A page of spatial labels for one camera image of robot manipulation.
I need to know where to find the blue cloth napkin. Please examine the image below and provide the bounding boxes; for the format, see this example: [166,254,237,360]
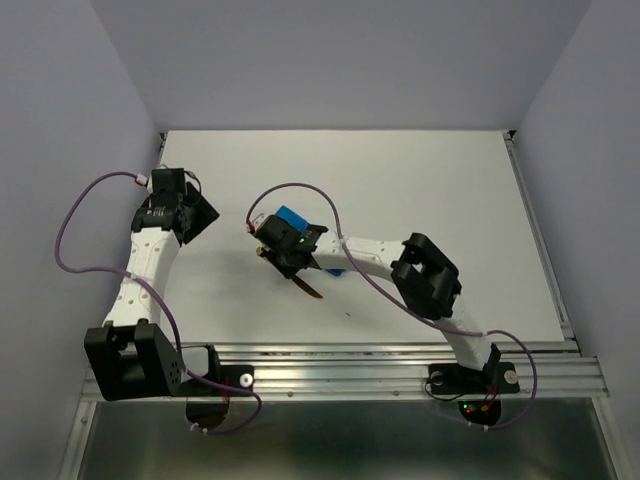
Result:
[275,205,346,277]

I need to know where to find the gold knife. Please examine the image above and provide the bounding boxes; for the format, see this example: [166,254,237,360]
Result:
[256,247,323,299]

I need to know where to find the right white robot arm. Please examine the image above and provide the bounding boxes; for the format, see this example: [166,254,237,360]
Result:
[249,214,500,390]

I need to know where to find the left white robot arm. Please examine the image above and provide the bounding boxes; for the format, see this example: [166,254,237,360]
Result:
[84,167,219,401]

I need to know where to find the aluminium rail frame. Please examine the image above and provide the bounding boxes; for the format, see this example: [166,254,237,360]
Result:
[75,130,638,479]

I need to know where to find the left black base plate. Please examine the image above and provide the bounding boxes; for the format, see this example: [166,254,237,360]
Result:
[177,364,255,399]

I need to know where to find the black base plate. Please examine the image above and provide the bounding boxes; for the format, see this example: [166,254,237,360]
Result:
[427,362,521,396]
[177,364,255,399]

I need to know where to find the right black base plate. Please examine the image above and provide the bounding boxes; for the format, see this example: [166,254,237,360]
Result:
[427,362,521,396]

